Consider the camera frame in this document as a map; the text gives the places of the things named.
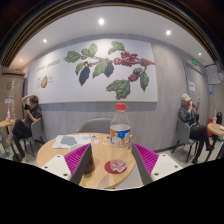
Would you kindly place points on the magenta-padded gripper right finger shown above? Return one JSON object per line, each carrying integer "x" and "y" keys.
{"x": 163, "y": 165}

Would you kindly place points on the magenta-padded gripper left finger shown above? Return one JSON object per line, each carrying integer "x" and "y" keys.
{"x": 58, "y": 165}

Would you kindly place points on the clear red-capped water bottle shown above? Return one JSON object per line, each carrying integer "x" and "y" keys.
{"x": 120, "y": 133}

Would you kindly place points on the white paper with grey print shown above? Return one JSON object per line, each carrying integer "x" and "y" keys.
{"x": 66, "y": 141}

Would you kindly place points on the dark cup with white inside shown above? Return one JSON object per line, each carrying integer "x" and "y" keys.
{"x": 90, "y": 166}

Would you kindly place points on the grey chair with black legs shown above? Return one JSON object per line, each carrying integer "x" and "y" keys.
{"x": 182, "y": 133}
{"x": 36, "y": 130}

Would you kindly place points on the grey upholstered chair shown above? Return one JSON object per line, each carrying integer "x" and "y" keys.
{"x": 95, "y": 126}

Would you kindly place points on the person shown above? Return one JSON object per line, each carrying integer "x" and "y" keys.
{"x": 186, "y": 115}
{"x": 31, "y": 115}

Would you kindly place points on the small round wooden table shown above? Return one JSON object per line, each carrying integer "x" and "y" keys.
{"x": 6, "y": 123}
{"x": 216, "y": 128}

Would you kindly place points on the small clear bottle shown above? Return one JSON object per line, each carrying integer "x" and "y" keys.
{"x": 8, "y": 115}

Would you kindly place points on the green exit sign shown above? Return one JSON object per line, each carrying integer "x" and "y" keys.
{"x": 194, "y": 62}

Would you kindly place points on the round recessed ceiling lights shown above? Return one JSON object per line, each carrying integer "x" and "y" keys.
{"x": 101, "y": 21}

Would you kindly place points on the large coffee plant wall mural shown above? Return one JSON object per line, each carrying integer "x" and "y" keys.
{"x": 66, "y": 86}

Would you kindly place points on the small white wall notice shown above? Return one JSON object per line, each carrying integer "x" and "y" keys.
{"x": 191, "y": 86}

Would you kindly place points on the white wall poster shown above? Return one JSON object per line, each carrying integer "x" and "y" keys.
{"x": 213, "y": 74}

